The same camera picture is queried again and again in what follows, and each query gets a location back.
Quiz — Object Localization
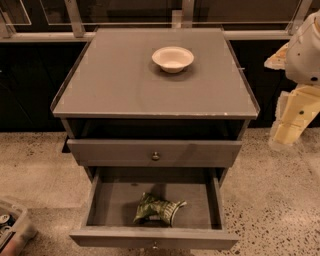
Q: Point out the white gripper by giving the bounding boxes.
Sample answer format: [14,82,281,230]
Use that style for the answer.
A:
[264,43,320,145]

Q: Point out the green jalapeno chip bag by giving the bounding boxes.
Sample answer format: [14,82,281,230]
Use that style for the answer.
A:
[133,192,187,227]

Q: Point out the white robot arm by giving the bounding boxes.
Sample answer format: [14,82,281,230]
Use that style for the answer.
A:
[264,10,320,145]

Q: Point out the grey drawer cabinet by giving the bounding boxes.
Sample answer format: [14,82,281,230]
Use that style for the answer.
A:
[50,27,261,252]

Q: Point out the grey top drawer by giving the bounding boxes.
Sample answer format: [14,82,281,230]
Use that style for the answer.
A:
[67,139,242,168]

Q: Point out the brass top drawer knob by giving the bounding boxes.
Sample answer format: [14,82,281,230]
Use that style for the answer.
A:
[152,152,160,161]

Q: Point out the brass drawer knob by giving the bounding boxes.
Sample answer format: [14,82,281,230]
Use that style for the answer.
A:
[152,242,159,250]
[152,152,160,161]

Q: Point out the brass middle drawer knob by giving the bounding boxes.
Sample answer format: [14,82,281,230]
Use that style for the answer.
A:
[152,242,159,250]

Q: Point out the grey open middle drawer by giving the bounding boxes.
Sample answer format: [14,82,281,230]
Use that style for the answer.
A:
[70,167,238,250]

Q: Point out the white bowl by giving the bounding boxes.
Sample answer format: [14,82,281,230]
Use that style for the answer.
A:
[152,46,194,74]

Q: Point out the clear plastic bin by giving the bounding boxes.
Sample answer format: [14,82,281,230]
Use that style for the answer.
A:
[0,197,37,256]

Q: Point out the metal can in bin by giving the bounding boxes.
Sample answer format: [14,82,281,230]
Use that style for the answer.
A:
[0,214,10,225]

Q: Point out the metal railing frame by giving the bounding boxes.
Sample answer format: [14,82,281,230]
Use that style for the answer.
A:
[0,0,320,42]

